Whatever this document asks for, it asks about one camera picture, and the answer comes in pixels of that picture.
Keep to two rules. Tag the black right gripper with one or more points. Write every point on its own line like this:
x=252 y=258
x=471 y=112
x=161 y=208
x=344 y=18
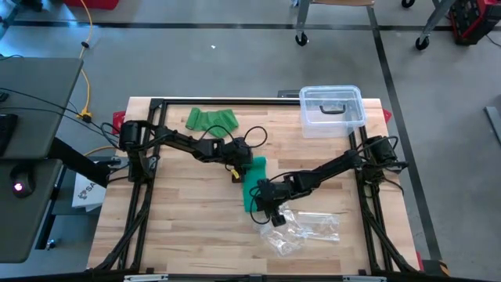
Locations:
x=274 y=192

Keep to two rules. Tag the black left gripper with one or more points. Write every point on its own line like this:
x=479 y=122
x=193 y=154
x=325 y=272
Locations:
x=238 y=154

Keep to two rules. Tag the teal elastic bandage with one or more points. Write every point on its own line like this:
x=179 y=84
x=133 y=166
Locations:
x=256 y=166

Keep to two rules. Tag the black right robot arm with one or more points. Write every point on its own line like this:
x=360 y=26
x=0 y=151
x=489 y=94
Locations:
x=332 y=168

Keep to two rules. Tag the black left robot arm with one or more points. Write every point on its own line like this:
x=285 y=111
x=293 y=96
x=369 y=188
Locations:
x=184 y=143

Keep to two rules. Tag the light green elastic bandage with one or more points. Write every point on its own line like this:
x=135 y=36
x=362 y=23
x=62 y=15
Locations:
x=213 y=119

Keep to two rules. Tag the clear plastic bag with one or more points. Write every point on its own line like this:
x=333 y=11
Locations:
x=313 y=227

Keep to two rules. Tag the grey metal plate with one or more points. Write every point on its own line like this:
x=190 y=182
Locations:
x=287 y=94

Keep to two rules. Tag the clear plastic storage box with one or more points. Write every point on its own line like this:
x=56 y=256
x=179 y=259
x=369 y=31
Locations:
x=313 y=117

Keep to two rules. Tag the grey table leg with caster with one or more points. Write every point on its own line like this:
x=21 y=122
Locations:
x=302 y=19
x=435 y=21

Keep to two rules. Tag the white printed paper sheet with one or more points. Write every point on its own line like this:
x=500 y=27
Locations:
x=88 y=196

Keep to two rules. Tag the red plastic bin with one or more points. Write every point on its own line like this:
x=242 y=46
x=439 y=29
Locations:
x=92 y=4

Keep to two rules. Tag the grey desk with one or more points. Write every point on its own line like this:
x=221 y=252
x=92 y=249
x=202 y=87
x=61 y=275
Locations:
x=39 y=86

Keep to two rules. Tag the black computer mouse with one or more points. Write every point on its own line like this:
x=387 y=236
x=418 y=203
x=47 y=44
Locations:
x=21 y=182

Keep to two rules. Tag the black caster wheel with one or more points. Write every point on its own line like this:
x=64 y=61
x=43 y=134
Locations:
x=408 y=3

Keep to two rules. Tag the black keyboard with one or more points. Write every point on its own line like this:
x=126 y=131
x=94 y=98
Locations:
x=7 y=133

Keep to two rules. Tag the red and black crate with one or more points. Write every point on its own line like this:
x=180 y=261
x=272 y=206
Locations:
x=469 y=23

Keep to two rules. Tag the black aluminium table frame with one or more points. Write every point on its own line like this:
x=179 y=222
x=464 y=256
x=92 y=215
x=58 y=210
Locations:
x=235 y=102

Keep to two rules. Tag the silver metal bracket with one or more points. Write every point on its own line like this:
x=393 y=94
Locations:
x=364 y=279
x=145 y=278

